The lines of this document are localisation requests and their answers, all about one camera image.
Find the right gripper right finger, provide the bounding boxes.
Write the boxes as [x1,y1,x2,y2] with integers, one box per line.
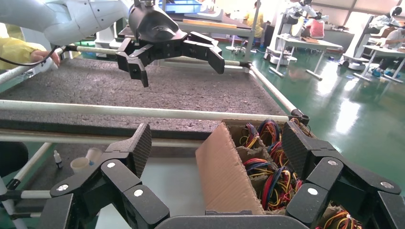
[281,121,405,229]

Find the bare person hand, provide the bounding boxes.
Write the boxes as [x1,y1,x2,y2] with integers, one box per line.
[30,49,61,67]

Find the blue plastic bin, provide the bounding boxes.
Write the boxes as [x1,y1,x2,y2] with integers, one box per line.
[160,0,202,14]

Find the small dropper bottle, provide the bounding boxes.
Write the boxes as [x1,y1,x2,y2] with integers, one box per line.
[53,150,63,169]

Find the white moulded part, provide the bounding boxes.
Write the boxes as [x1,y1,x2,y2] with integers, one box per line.
[185,6,224,21]

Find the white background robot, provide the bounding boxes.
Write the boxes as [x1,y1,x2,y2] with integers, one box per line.
[338,4,405,71]
[264,0,330,62]

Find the forearm in yellow sleeve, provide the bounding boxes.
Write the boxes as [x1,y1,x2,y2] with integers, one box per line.
[0,23,48,71]

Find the black rounded object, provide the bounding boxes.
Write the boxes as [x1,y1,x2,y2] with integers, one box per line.
[0,141,29,178]

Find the white frame tube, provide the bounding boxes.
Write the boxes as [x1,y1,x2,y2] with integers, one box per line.
[0,59,60,85]
[0,129,203,148]
[248,63,304,116]
[6,142,53,190]
[0,99,293,122]

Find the person in pink top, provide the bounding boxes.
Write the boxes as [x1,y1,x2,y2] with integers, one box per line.
[303,17,326,40]

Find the white plastic cup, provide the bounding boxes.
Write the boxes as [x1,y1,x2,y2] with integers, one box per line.
[85,147,104,164]
[70,157,91,174]

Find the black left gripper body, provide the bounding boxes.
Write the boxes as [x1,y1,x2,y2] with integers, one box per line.
[128,4,189,61]

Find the person in yellow shirt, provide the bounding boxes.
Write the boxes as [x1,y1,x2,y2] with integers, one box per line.
[244,0,265,39]

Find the metal frame workbench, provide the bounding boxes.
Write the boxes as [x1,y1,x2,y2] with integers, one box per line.
[117,12,257,72]

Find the wooden plank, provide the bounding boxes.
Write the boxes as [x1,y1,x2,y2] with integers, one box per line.
[182,19,238,30]

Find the black tube connector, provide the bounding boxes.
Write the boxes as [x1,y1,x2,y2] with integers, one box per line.
[290,109,310,126]

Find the seated person in white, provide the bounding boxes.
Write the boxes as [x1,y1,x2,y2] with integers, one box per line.
[372,27,405,78]

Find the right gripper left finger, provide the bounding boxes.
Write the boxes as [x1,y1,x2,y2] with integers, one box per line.
[38,123,171,229]

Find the white work table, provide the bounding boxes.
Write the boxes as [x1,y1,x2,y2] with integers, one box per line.
[269,34,344,81]
[352,44,405,83]

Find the brown cardboard box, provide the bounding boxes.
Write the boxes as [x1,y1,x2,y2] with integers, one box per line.
[195,118,364,229]

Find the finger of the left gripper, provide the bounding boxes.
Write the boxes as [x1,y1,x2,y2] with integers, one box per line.
[115,38,154,88]
[181,31,226,75]

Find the power supply with coloured wires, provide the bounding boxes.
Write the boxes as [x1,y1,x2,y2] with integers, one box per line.
[316,210,363,229]
[257,119,282,146]
[261,167,303,212]
[239,123,261,150]
[268,141,289,167]
[288,117,312,136]
[243,158,275,178]

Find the grey felt mat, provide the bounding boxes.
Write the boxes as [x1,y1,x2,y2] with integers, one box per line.
[0,58,287,140]

